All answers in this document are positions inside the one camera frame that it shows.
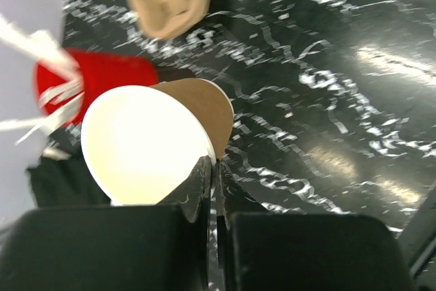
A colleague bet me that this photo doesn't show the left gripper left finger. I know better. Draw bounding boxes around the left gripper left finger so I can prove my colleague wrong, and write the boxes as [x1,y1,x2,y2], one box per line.
[1,157,212,290]

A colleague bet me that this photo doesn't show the black marble pattern mat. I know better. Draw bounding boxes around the black marble pattern mat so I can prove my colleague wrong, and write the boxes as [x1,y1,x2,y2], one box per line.
[63,0,435,243]

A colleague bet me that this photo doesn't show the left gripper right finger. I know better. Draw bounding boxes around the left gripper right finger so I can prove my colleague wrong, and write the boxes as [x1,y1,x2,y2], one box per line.
[215,162,416,290]

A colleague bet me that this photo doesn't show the brown paper cup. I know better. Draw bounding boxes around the brown paper cup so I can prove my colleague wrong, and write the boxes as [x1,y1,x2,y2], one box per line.
[81,78,234,206]

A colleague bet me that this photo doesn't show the white stirrers bundle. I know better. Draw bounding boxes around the white stirrers bundle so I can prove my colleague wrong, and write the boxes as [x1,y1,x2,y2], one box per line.
[1,16,84,144]

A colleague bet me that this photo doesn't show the red cup holder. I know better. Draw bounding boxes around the red cup holder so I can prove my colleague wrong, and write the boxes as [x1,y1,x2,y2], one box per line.
[32,48,160,126]

